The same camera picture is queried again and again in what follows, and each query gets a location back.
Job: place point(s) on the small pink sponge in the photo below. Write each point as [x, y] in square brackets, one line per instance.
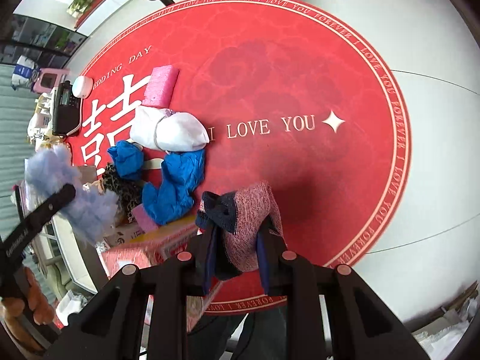
[143, 220]

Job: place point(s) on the pink navy knit sock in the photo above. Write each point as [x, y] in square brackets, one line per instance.
[235, 218]

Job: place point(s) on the white round gadget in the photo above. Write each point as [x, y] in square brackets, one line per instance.
[82, 87]

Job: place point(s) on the red gift box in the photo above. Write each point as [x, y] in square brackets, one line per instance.
[154, 248]

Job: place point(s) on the light blue fluffy headband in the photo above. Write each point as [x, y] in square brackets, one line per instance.
[90, 212]

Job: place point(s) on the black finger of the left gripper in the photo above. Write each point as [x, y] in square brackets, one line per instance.
[13, 279]

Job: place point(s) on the round red wedding mat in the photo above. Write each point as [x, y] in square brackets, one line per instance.
[288, 93]

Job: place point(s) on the blue scrunchie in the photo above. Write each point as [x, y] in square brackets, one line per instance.
[128, 160]

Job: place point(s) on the leopard print scrunchie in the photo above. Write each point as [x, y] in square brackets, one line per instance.
[129, 192]

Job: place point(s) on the pink plastic stool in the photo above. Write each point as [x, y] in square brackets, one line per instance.
[48, 79]

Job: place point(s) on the black radio device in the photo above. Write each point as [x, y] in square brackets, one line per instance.
[66, 114]

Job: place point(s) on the white socks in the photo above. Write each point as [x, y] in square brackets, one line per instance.
[167, 130]

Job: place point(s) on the left hand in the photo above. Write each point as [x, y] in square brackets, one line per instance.
[12, 308]

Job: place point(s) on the blue cloth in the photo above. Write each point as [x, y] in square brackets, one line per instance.
[182, 173]

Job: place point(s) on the pink sponge block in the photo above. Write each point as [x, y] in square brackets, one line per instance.
[159, 90]

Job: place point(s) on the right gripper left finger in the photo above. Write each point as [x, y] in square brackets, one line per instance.
[189, 273]

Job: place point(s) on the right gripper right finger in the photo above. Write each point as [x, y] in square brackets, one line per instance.
[285, 273]

